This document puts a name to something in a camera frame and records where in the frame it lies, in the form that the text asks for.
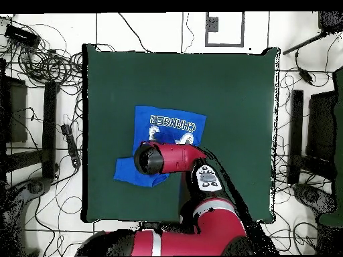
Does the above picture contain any blue printed t-shirt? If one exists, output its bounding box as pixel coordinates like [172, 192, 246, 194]
[113, 104, 208, 188]

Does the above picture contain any dark flat panel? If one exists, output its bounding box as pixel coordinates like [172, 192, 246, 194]
[0, 74, 28, 144]
[305, 90, 338, 161]

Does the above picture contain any dark green table cloth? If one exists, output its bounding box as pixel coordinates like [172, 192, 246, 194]
[81, 44, 281, 224]

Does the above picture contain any black power strip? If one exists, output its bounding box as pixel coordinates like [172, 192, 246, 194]
[60, 124, 82, 169]

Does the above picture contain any black upright bar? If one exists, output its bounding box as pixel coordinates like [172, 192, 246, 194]
[287, 89, 304, 185]
[42, 81, 58, 179]

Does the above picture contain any black stand leg with caster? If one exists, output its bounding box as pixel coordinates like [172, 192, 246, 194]
[293, 183, 337, 215]
[0, 176, 52, 256]

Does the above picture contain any small dark box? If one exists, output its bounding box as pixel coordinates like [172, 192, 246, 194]
[207, 16, 219, 33]

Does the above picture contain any black rod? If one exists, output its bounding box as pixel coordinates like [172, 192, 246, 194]
[282, 30, 326, 56]

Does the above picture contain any black speckled block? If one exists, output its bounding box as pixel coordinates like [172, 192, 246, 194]
[318, 11, 343, 34]

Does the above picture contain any long black cable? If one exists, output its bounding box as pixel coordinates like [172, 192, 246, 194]
[117, 12, 153, 54]

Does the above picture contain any tangled black cable coil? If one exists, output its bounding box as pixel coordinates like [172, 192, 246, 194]
[15, 46, 84, 89]

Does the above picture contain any grey square frame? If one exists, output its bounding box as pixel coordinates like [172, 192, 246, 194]
[204, 11, 245, 48]

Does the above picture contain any black cable adapter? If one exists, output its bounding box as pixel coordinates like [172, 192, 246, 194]
[298, 68, 314, 84]

